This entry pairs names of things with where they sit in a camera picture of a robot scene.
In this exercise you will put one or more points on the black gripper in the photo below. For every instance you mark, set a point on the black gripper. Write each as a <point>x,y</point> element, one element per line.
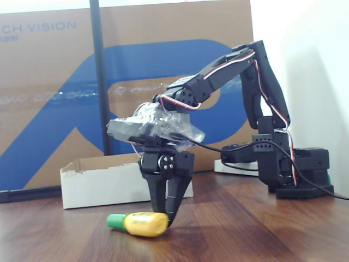
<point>155,164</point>

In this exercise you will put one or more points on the yellow bottle with green cap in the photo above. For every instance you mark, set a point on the yellow bottle with green cap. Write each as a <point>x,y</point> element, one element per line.
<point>141,223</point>

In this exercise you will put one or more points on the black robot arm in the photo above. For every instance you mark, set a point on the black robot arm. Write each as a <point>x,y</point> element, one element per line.
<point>270,82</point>

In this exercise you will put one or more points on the white cardboard box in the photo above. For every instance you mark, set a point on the white cardboard box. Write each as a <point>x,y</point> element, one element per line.
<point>103,188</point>

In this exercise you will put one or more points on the white power strip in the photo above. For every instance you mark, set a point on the white power strip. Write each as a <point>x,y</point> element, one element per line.
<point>226,169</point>

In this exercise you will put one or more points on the black webcam wrapped in tape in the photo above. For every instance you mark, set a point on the black webcam wrapped in tape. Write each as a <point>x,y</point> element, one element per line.
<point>122,129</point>

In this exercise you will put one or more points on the black power adapter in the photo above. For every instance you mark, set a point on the black power adapter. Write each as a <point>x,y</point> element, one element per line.
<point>237,152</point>

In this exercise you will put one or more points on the black metal pole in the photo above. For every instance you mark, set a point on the black metal pole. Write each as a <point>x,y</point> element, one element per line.
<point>101,82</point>

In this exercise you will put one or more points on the black metal base bar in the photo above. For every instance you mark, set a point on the black metal base bar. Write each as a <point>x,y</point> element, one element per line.
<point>27,195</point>

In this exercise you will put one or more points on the green clamp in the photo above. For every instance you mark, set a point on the green clamp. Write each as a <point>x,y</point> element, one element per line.
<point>329,180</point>

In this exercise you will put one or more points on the large brown carton blue print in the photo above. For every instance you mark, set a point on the large brown carton blue print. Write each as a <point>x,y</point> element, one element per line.
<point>177,27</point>

